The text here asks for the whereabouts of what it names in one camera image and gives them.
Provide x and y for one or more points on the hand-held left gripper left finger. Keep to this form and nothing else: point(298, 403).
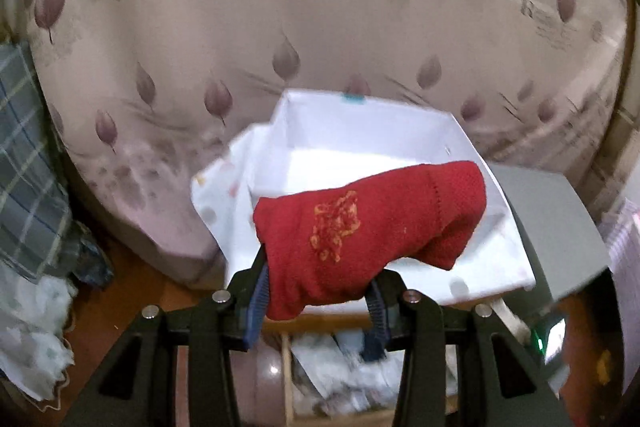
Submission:
point(256, 307)

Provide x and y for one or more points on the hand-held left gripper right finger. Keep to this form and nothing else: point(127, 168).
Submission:
point(377, 314)

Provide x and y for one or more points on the wooden drawer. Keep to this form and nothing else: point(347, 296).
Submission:
point(287, 382)

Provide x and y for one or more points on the red embroidered knit sock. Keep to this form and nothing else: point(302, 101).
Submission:
point(350, 232)

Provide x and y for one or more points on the white cardboard box teal print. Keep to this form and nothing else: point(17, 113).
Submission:
point(350, 132)

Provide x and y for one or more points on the pile of pale garments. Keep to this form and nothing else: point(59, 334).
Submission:
point(340, 372)

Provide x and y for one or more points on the black plastic bag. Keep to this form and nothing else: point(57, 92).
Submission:
point(92, 262)

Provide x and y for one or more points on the tan wooden furniture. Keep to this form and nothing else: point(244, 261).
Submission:
point(625, 142)

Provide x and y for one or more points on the grey plaid cloth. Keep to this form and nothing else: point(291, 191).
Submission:
point(25, 157)

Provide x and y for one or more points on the leaf print bedsheet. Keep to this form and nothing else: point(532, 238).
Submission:
point(200, 7)

